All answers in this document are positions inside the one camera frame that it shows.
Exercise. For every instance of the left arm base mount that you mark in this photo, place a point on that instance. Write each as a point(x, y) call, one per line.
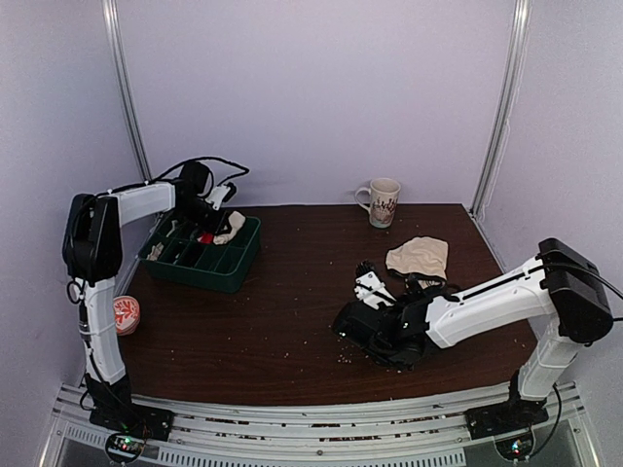
point(144, 422)

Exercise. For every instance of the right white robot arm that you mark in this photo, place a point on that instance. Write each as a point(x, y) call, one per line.
point(431, 315)

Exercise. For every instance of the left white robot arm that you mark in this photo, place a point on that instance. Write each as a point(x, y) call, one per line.
point(92, 250)

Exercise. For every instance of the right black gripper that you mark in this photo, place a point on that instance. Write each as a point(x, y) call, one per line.
point(406, 301)

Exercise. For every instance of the left aluminium frame post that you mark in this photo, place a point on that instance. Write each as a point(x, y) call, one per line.
point(115, 40)

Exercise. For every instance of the white patterned ceramic mug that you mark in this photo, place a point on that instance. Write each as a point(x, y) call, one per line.
point(379, 199)

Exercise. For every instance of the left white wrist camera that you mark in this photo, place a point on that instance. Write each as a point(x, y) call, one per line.
point(220, 195)

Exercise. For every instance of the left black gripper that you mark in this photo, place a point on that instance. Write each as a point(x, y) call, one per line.
point(216, 227)

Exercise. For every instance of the cream underwear navy trim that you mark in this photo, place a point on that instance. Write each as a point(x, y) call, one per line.
point(423, 257)

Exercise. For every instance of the right aluminium frame post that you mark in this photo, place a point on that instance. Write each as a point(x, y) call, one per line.
point(501, 127)

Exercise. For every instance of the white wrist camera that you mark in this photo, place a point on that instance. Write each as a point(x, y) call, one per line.
point(369, 289)
point(220, 195)

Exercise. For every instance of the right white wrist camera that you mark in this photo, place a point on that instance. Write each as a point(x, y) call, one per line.
point(369, 289)

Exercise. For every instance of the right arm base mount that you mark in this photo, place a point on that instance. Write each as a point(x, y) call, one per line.
point(503, 418)

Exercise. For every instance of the aluminium frame post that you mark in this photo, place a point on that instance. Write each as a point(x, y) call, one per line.
point(115, 40)
point(501, 127)

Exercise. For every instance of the green compartment tray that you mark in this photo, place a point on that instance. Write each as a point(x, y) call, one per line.
point(174, 253)

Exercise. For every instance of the cream boxer underwear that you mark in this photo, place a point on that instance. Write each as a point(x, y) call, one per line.
point(229, 229)

